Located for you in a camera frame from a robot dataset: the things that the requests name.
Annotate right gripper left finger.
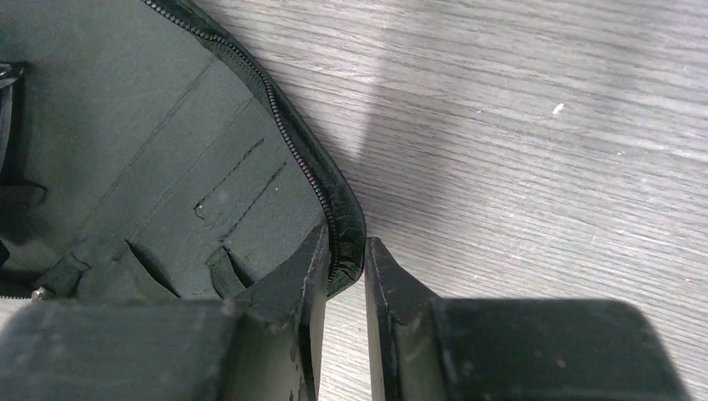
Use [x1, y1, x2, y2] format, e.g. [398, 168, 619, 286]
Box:
[1, 225, 330, 400]

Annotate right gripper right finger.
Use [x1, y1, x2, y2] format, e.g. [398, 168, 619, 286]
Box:
[365, 237, 689, 400]

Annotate black zipper tool case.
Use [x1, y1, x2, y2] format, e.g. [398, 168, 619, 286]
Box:
[1, 1, 366, 300]

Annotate black hair clip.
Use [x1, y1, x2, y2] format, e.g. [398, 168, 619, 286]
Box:
[1, 62, 25, 185]

